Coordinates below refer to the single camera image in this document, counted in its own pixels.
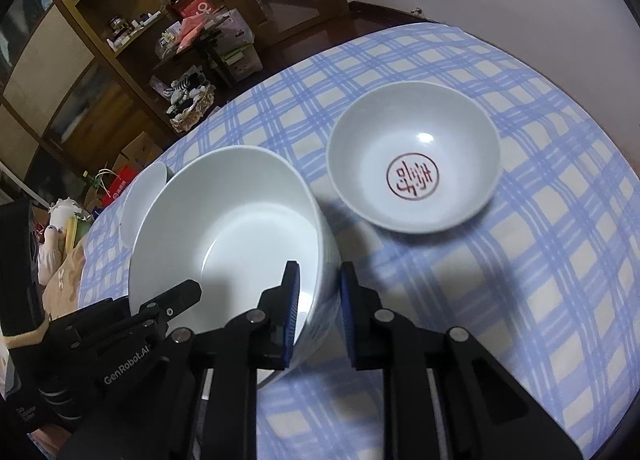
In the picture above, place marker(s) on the wicker basket with items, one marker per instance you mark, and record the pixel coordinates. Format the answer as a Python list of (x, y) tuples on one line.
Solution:
[(192, 96)]

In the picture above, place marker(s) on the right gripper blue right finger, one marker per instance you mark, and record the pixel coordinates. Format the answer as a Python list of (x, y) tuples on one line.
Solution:
[(445, 396)]

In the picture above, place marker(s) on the cardboard box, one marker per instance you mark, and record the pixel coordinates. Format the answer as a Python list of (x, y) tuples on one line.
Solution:
[(139, 153)]

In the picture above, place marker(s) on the white plush toy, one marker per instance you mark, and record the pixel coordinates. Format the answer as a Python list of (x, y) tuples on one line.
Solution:
[(60, 229)]

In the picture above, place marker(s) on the red paper shopping bag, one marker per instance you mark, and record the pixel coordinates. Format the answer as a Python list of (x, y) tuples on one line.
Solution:
[(123, 178)]

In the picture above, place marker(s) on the red rimmed plain bowl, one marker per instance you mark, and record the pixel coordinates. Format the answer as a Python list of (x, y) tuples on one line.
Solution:
[(139, 199)]

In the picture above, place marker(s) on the large white serving bowl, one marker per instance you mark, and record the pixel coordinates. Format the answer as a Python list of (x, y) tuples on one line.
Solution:
[(230, 221)]

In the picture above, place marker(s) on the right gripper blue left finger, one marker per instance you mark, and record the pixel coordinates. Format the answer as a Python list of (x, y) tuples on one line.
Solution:
[(197, 397)]

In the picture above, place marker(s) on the small black side table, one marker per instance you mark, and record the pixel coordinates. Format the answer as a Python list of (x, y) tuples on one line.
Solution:
[(205, 53)]

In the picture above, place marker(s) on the red gift bag on table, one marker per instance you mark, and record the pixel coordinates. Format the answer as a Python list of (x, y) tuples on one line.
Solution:
[(189, 8)]

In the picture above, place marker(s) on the red bowl with seal mark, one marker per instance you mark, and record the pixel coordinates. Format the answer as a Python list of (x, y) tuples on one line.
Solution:
[(414, 157)]

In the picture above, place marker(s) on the wooden wardrobe cabinet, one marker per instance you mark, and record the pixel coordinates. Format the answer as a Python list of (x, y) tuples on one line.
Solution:
[(76, 84)]

